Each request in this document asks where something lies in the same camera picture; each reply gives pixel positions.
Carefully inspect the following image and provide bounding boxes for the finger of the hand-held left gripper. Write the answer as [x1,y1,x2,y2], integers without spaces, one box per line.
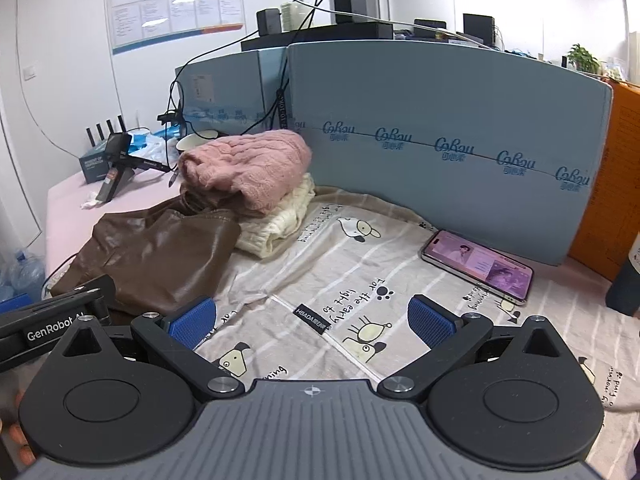
[75,275,117,325]

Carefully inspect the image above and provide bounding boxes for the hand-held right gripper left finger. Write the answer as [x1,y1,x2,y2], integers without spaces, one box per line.
[60,296,246,403]

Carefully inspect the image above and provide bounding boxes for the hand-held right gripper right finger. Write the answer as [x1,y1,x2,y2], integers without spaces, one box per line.
[377,295,566,403]

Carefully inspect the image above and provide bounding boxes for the pink knit sweater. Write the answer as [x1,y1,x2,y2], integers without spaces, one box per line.
[178,129,313,213]

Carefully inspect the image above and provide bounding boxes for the clear water bottle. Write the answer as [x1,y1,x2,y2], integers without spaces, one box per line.
[0,249,47,302]

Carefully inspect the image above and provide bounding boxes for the brown leather garment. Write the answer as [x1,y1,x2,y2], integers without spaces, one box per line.
[50,195,242,328]

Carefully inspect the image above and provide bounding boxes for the smartphone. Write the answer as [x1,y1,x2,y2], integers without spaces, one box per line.
[421,230,535,307]

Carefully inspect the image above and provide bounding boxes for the printed cartoon blanket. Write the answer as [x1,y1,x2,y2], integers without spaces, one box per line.
[192,185,640,461]

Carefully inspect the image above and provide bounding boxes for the dark blue cardboard box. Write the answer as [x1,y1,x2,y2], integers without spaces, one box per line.
[79,142,123,184]

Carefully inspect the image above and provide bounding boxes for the cream knit sweater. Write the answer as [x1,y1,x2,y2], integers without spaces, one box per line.
[180,172,317,259]

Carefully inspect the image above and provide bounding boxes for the blue white plastic bag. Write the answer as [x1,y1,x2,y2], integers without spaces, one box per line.
[127,129,181,167]

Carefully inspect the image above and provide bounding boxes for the black router with antennas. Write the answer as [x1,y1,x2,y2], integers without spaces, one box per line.
[85,115,128,151]

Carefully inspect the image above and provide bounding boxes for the cream bowl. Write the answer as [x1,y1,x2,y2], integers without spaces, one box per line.
[175,131,219,157]

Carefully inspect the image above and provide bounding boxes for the dark blue thermos bottle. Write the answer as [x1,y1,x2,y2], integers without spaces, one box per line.
[605,232,640,318]

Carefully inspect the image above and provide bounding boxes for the large blue partition panel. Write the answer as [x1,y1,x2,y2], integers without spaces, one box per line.
[287,40,615,267]

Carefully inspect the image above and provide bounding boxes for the small blue partition panel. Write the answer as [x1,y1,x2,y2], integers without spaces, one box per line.
[175,49,291,137]

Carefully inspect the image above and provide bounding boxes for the orange partition panel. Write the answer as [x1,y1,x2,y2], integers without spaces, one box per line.
[567,80,640,281]

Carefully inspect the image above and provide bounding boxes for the black desktop device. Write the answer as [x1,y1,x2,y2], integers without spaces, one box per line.
[414,18,447,38]

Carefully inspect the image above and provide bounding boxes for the black monitor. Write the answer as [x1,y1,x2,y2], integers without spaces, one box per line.
[462,12,496,44]

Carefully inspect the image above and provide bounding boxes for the green potted plant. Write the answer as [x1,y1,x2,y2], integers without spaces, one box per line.
[567,42,601,73]

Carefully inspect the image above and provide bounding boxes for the flat black box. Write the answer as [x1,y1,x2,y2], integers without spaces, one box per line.
[241,22,394,52]

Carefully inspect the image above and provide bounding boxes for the small black speaker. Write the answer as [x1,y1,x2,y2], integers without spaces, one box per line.
[256,8,282,37]

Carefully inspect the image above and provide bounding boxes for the black cable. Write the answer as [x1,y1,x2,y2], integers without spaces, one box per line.
[167,0,351,126]

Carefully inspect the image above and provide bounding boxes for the wall poster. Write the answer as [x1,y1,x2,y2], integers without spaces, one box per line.
[102,0,246,56]

